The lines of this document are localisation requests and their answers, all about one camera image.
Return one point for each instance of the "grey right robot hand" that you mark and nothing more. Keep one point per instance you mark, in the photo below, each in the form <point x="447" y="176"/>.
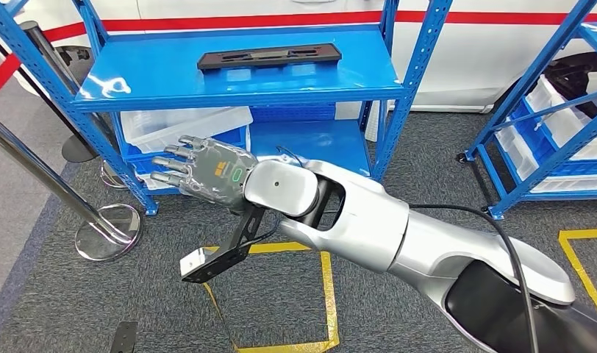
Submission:
<point x="215" y="170"/>

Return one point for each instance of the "long black plastic part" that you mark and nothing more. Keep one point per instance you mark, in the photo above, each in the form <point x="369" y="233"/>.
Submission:
<point x="330" y="51"/>

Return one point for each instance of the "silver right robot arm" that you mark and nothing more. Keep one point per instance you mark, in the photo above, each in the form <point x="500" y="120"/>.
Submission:
<point x="366" y="229"/>

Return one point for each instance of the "blue metal shelf rack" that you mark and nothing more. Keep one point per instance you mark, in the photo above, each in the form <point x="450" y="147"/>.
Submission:
<point x="157" y="73"/>

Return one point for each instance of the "blue cross-braced shelf rack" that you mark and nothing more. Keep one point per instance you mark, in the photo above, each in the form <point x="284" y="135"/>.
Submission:
<point x="547" y="163"/>

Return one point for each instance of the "clear plastic crate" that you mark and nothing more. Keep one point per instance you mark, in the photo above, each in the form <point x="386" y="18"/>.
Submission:
<point x="157" y="126"/>

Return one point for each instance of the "blue ribbed plastic crate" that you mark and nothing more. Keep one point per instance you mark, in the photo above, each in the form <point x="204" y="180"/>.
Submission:
<point x="289" y="113"/>

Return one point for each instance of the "chrome stanchion with chrome base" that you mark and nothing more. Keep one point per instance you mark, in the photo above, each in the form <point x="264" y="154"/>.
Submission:
<point x="106" y="239"/>
<point x="111" y="179"/>

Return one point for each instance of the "white ribbed plastic crate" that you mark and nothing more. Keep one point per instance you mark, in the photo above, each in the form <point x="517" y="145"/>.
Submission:
<point x="374" y="124"/>

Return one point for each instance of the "yellow floor tape square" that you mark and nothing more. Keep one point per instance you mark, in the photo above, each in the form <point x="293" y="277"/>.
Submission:
<point x="578" y="234"/>
<point x="327" y="292"/>

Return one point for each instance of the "white car with red stripe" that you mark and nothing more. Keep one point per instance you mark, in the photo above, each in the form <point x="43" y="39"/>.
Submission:
<point x="474" y="58"/>

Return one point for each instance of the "black car wheel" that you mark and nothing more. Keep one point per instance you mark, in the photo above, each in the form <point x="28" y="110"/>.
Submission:
<point x="571" y="73"/>

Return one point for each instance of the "black right wrist camera bracket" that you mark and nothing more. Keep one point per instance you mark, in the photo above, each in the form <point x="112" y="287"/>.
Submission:
<point x="240" y="239"/>

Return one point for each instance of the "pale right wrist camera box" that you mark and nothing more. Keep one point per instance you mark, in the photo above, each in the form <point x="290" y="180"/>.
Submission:
<point x="196" y="263"/>

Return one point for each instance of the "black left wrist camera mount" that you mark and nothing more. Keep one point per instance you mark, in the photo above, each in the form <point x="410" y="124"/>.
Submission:
<point x="124" y="337"/>

